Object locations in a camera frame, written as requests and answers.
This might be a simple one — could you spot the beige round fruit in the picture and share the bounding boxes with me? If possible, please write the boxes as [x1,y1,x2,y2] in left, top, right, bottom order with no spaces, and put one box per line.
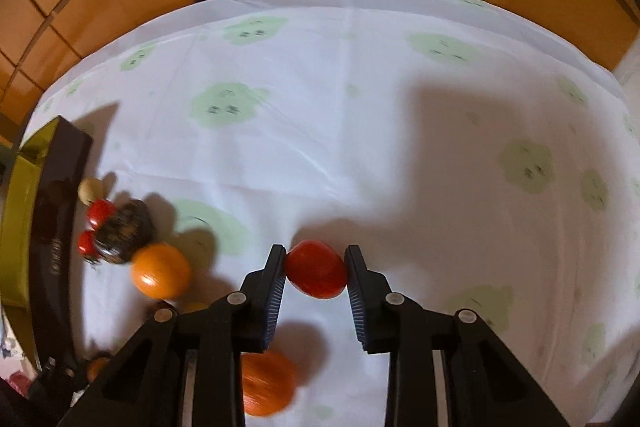
[77,178,105,207]

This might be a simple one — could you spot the orange tangerine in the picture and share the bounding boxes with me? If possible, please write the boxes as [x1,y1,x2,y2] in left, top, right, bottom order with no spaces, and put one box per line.
[241,350,297,417]

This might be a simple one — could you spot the dark brown avocado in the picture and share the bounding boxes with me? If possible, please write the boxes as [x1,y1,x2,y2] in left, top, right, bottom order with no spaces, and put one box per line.
[93,199,156,265]

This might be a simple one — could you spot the small orange fruit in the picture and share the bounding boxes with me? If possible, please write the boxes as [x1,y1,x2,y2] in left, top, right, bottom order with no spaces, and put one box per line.
[86,352,112,384]

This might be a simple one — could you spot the white green patterned tablecloth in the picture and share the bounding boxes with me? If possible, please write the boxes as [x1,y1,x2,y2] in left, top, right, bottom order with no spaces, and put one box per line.
[26,0,639,426]

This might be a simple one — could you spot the small red cherry tomato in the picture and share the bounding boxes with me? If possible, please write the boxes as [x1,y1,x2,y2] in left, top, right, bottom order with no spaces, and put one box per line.
[86,198,116,230]
[77,230,100,265]

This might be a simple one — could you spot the gold metal tin box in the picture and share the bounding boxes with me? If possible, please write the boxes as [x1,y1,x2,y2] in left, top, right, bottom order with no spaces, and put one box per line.
[1,116,92,373]

